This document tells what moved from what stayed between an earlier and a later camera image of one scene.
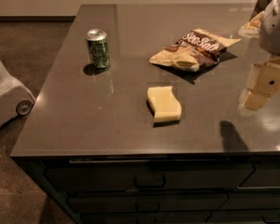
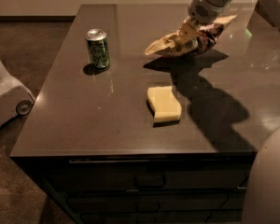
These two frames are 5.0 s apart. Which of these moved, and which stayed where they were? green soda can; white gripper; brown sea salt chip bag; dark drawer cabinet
Moved: white gripper; brown sea salt chip bag
Stayed: green soda can; dark drawer cabinet
